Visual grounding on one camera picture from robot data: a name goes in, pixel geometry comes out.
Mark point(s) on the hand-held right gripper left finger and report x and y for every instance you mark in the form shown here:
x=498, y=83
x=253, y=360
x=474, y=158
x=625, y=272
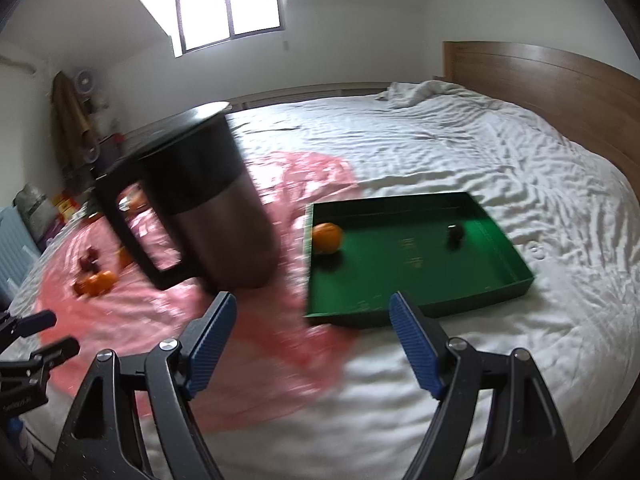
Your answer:
x=210, y=345

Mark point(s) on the grey plastic bag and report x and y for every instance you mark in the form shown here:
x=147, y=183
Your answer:
x=32, y=207

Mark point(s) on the small black object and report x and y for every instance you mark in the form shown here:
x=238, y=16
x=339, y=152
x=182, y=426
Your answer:
x=455, y=236

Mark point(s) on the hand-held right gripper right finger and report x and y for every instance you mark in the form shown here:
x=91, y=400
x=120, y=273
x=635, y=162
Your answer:
x=415, y=345

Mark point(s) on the green tray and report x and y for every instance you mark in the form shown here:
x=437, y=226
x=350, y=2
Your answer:
x=400, y=270

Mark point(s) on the wooden headboard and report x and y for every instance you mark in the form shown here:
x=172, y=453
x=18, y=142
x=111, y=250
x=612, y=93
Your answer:
x=550, y=80

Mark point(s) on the white radiator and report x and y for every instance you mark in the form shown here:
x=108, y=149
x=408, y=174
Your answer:
x=15, y=250

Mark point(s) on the dark red fruit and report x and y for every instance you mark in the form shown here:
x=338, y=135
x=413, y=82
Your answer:
x=82, y=263
x=93, y=254

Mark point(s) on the window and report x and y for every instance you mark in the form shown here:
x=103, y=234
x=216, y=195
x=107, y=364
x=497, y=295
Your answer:
x=225, y=5

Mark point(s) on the white bed sheet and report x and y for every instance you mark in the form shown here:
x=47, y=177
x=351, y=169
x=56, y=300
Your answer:
x=450, y=150

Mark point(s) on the small white fan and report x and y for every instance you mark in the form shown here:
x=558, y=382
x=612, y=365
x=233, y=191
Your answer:
x=85, y=82

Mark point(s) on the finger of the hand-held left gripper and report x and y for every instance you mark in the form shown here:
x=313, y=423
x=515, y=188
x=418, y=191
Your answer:
x=35, y=321
x=55, y=351

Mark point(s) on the pink plastic sheet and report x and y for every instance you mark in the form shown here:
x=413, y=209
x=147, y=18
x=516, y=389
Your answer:
x=280, y=360

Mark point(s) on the red and yellow box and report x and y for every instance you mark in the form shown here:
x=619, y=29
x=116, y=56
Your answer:
x=64, y=207

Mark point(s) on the orange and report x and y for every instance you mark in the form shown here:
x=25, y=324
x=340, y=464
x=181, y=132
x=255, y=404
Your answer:
x=105, y=280
x=327, y=237
x=85, y=286
x=124, y=258

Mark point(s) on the brown hanging garment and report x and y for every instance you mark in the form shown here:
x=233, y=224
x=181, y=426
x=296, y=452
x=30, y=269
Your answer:
x=67, y=120

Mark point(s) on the black and steel kettle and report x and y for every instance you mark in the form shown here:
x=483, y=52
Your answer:
x=225, y=220

